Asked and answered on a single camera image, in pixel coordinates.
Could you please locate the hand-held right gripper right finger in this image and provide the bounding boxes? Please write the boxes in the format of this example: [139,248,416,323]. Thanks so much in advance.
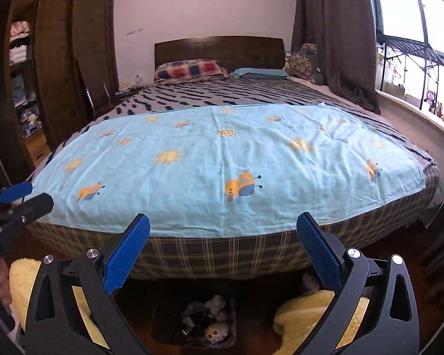
[294,212,420,355]

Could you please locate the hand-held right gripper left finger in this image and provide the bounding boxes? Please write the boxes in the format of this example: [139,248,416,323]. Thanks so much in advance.
[24,212,151,355]

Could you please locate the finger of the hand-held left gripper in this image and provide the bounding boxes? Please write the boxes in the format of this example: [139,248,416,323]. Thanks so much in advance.
[0,182,34,211]
[0,192,54,241]

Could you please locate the clear plastic storage bin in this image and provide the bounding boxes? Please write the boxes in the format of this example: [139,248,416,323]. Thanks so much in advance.
[152,291,238,349]

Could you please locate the silver wrapper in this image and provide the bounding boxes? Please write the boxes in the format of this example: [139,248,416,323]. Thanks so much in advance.
[181,301,207,337]

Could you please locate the white tissue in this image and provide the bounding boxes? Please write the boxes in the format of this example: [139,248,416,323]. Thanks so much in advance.
[205,295,229,321]

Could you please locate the yellow fluffy rug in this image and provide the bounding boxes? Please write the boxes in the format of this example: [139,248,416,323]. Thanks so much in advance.
[273,288,371,355]
[8,258,109,349]

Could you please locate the plaid covered mattress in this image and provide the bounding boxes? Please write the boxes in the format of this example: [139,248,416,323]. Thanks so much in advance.
[24,163,443,281]

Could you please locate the small white doll head toy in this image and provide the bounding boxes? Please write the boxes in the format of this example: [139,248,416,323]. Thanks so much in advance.
[205,323,229,341]

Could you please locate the cartoon printed bedsheet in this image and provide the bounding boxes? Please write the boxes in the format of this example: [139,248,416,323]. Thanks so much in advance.
[31,104,428,239]

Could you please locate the dark wooden wardrobe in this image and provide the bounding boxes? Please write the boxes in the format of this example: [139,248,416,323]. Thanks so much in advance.
[0,0,121,190]

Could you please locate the stacks of folded clothes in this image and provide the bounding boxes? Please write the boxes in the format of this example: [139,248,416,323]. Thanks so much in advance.
[9,20,44,136]

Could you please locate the teal pillow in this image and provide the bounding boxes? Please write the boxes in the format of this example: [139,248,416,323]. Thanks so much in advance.
[230,67,290,80]

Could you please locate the brown patterned cushion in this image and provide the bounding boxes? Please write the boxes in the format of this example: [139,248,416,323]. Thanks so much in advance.
[284,43,318,83]

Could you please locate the red and blue checked pillow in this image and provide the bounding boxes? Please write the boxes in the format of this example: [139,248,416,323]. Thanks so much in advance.
[155,59,231,83]

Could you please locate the dark brown curtain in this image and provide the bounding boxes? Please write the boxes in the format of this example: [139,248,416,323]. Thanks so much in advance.
[290,0,382,114]

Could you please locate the dark wooden headboard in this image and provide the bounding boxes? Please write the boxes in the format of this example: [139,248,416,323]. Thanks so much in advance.
[154,36,285,74]

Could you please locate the black drying rack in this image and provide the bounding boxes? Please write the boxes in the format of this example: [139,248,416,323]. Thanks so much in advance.
[375,30,444,94]

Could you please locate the window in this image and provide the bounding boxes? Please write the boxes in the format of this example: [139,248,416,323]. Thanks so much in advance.
[366,0,444,134]

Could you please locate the chrome chair frame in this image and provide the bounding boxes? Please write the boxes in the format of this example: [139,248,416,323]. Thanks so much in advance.
[83,82,110,120]

